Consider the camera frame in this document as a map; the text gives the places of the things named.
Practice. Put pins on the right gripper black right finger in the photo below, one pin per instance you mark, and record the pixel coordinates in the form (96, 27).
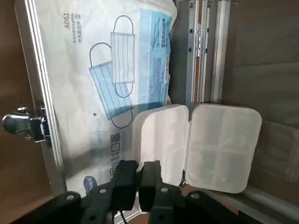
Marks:
(149, 186)

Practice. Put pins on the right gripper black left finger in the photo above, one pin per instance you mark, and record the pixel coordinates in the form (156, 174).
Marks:
(123, 186)

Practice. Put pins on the white plastic medicine box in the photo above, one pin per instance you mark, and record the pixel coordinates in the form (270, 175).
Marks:
(222, 144)

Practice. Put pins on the aluminium medical kit case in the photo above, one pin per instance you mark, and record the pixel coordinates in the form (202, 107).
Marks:
(268, 81)

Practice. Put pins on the blue white mask packet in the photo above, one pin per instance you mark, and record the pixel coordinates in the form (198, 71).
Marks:
(88, 81)

